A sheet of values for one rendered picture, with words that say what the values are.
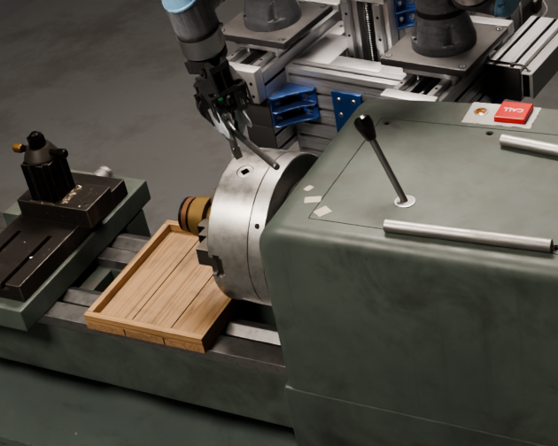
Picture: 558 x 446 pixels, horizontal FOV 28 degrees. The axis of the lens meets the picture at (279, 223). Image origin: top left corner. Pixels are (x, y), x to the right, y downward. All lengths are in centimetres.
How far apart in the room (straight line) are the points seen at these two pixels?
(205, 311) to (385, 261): 63
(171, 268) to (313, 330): 58
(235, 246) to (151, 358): 44
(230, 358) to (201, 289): 22
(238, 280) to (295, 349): 18
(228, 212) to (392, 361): 42
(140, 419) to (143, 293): 36
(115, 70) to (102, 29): 53
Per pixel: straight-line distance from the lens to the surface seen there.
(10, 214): 284
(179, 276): 251
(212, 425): 263
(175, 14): 182
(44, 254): 256
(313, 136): 295
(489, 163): 203
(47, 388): 287
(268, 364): 226
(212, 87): 191
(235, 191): 213
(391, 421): 213
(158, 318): 241
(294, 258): 195
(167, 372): 245
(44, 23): 635
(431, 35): 259
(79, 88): 550
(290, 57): 289
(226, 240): 212
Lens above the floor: 235
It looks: 34 degrees down
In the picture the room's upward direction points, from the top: 12 degrees counter-clockwise
